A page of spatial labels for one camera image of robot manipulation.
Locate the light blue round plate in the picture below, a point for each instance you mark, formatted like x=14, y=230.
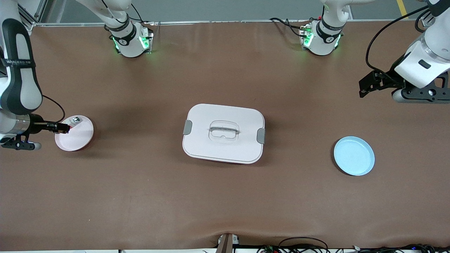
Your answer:
x=354, y=156

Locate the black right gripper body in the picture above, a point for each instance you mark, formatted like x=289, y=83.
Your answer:
x=38, y=126

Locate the brown table mat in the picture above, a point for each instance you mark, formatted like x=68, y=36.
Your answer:
x=140, y=193

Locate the aluminium frame corner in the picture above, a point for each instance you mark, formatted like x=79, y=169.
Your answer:
x=30, y=19

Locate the metal table edge rail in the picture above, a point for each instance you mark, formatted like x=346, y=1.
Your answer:
x=193, y=23

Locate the white lidded box grey clips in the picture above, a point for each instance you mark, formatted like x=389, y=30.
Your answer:
x=223, y=147

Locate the orange black push-button switch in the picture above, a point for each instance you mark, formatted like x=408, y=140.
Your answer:
x=65, y=128

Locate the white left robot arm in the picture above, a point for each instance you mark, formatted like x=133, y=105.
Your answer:
x=429, y=52

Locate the brown upright post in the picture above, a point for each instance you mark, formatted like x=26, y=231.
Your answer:
x=225, y=244

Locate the small white clamp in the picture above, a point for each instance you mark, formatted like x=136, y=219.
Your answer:
x=235, y=240

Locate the pink round plate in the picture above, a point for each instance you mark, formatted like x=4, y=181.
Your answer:
x=75, y=138

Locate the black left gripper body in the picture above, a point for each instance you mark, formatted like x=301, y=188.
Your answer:
x=384, y=82

